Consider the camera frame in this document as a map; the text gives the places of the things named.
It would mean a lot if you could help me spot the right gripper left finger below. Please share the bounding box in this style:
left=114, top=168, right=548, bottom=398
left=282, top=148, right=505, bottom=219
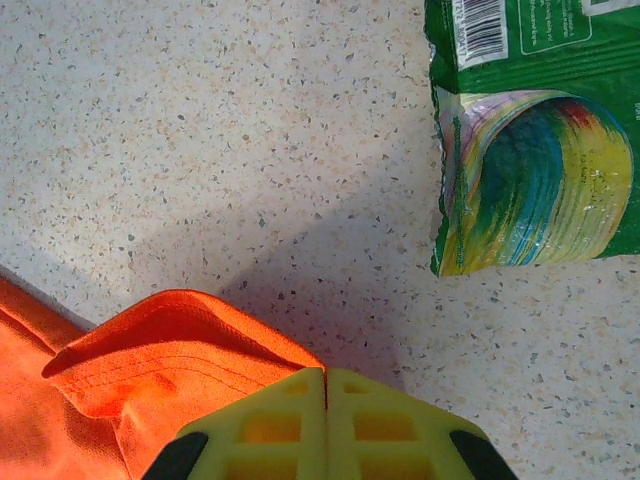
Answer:
left=142, top=367, right=329, bottom=480

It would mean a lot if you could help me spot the orange t-shirt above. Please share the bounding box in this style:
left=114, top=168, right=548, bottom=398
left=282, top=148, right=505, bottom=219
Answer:
left=0, top=277, right=326, bottom=480

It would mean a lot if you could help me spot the green snack packet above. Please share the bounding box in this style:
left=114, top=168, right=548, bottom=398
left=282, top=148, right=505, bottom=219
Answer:
left=423, top=0, right=640, bottom=279

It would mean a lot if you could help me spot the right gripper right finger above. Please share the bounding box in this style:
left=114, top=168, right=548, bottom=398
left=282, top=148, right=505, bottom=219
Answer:
left=324, top=367, right=519, bottom=480

